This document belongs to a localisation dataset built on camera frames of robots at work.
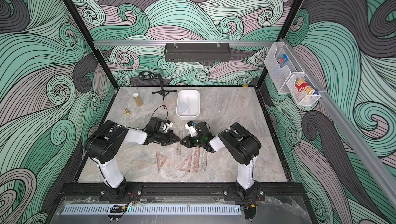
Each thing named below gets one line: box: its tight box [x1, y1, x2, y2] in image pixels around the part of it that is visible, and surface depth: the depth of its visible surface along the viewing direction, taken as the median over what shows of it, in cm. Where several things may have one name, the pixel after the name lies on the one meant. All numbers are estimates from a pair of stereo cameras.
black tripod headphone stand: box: [138, 70, 177, 109], surface depth 97 cm
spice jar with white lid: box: [133, 92, 144, 107], surface depth 106 cm
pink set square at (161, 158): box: [155, 151, 169, 172], surface depth 86 cm
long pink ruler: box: [193, 146, 201, 173], surface depth 85 cm
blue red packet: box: [276, 53, 290, 68], surface depth 85 cm
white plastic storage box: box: [175, 88, 201, 121], surface depth 110 cm
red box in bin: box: [294, 78, 316, 95], surface depth 67 cm
